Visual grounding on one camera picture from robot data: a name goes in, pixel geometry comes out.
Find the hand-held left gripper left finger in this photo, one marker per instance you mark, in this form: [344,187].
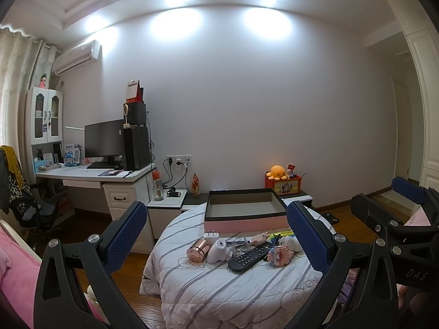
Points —
[127,236]

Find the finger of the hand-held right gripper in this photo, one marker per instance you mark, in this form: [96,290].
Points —
[408,190]
[372,209]

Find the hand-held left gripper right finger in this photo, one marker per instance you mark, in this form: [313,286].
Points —
[308,236]

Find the white plush toy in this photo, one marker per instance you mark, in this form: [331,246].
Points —
[291,245]

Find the yellow highlighter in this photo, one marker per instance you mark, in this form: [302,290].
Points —
[283,234]

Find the pink brick block figure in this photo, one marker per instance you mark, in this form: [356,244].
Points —
[278,255]

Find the black remote control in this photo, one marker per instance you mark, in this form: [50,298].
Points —
[247,258]

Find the pink storage box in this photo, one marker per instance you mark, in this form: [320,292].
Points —
[240,224]

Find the rose gold metal cylinder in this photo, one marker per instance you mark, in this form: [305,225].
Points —
[199,250]

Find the white power adapter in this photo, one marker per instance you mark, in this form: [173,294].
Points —
[211,240]

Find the white handheld device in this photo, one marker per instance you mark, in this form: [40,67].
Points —
[219,252]

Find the pink printed bedsheet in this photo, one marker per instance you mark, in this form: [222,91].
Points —
[420,217]

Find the white nightstand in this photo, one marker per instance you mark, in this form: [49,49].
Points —
[164,204]

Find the red toy storage box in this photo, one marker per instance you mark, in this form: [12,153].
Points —
[283,186]

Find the clear bottle red lid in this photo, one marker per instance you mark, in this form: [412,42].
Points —
[157,188]

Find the small black device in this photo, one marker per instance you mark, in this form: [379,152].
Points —
[173,193]

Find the white door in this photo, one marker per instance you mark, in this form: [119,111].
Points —
[401,126]

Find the orange octopus plush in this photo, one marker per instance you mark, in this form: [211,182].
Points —
[277,172]

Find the black keyboard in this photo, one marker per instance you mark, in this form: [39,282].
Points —
[103,165]

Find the white desk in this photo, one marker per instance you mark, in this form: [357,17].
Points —
[79,173]

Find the orange figurine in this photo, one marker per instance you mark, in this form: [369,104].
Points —
[195,186]

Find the black computer tower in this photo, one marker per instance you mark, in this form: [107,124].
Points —
[135,147]

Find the black office chair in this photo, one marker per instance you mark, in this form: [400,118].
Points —
[37,212]

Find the blue white box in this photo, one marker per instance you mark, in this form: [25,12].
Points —
[69,156]

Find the black computer monitor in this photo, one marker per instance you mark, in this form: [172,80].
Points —
[103,140]

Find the white wardrobe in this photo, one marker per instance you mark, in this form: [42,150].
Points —
[425,92]

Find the pink blanket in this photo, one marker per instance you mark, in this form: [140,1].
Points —
[17,267]

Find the black speaker box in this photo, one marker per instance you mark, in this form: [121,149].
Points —
[137,113]

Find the small round stand mirror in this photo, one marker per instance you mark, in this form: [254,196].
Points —
[126,109]

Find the patterned clothes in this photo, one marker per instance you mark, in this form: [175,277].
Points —
[13,178]

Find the red desk calendar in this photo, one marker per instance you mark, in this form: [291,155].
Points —
[133,90]

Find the white glass-door cabinet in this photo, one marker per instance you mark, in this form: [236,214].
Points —
[37,116]

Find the pink doll figure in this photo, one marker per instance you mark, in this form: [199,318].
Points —
[43,82]

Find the white air conditioner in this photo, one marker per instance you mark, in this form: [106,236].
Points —
[75,58]

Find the beige curtain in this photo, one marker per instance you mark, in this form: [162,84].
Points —
[17,75]

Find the wall power socket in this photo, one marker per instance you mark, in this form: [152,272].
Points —
[178,160]

